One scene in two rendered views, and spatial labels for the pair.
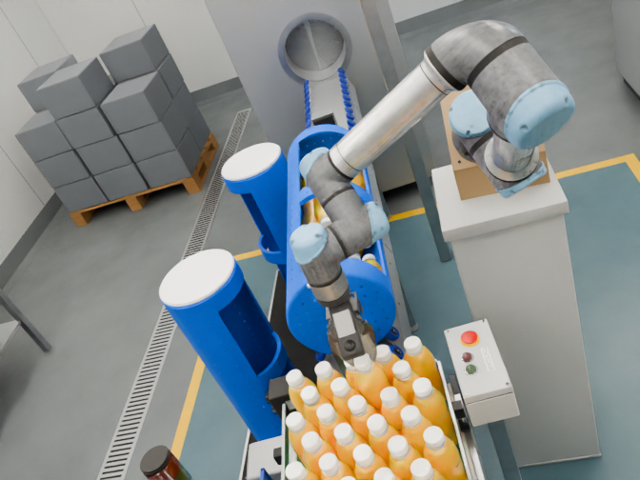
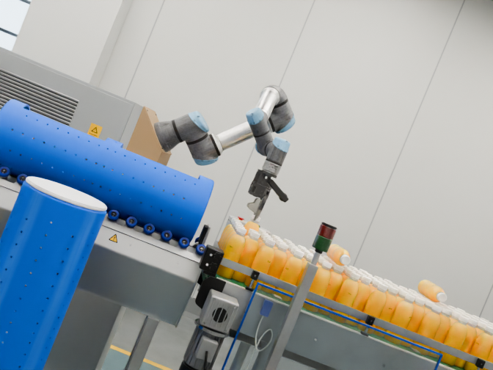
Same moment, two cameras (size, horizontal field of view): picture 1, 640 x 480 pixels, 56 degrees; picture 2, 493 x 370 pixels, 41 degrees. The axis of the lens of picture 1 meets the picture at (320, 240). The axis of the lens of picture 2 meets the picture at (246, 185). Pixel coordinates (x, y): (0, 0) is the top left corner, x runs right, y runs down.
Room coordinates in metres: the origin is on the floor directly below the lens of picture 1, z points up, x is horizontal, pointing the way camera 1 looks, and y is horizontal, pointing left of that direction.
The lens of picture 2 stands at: (1.93, 2.66, 1.34)
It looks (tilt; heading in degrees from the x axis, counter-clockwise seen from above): 2 degrees down; 252
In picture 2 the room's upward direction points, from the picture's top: 22 degrees clockwise
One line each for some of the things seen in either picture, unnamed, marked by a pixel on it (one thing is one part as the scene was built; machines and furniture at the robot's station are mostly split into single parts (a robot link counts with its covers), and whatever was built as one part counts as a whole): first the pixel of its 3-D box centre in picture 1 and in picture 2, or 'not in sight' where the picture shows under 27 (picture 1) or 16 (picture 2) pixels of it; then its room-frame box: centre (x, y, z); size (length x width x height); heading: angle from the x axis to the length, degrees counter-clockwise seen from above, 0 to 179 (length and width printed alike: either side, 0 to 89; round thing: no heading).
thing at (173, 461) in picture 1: (161, 467); (326, 232); (0.85, 0.47, 1.23); 0.06 x 0.06 x 0.04
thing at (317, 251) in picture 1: (316, 253); (278, 150); (0.98, 0.02, 1.45); 0.09 x 0.08 x 0.11; 100
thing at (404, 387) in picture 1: (413, 397); not in sight; (0.94, -0.05, 0.99); 0.07 x 0.07 x 0.19
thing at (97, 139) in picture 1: (115, 128); not in sight; (5.16, 1.19, 0.59); 1.20 x 0.80 x 1.19; 72
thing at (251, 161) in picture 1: (250, 161); not in sight; (2.44, 0.13, 1.03); 0.28 x 0.28 x 0.01
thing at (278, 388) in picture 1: (289, 398); (210, 260); (1.15, 0.24, 0.95); 0.10 x 0.07 x 0.10; 78
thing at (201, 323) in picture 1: (249, 361); (17, 316); (1.76, 0.43, 0.59); 0.28 x 0.28 x 0.88
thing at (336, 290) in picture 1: (327, 283); (271, 168); (0.98, 0.02, 1.37); 0.08 x 0.08 x 0.05
